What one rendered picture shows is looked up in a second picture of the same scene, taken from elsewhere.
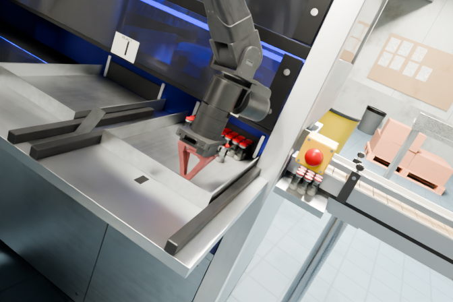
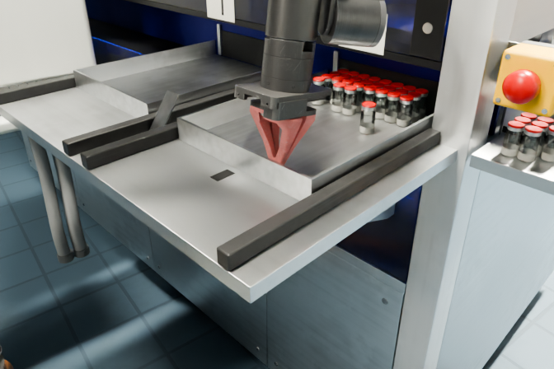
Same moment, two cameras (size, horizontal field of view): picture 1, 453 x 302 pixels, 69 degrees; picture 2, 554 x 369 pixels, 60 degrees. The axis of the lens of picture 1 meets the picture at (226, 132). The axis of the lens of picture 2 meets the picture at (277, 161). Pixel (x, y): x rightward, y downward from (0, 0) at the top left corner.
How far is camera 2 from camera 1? 22 cm
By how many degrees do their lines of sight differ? 27
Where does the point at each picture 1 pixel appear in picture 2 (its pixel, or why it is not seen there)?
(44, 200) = not seen: hidden behind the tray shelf
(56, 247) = (223, 291)
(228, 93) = (290, 10)
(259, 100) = (361, 7)
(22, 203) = not seen: hidden behind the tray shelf
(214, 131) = (288, 77)
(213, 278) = (414, 320)
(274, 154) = (454, 100)
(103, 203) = (153, 211)
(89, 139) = (160, 133)
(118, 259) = (289, 301)
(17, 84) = (95, 89)
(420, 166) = not seen: outside the picture
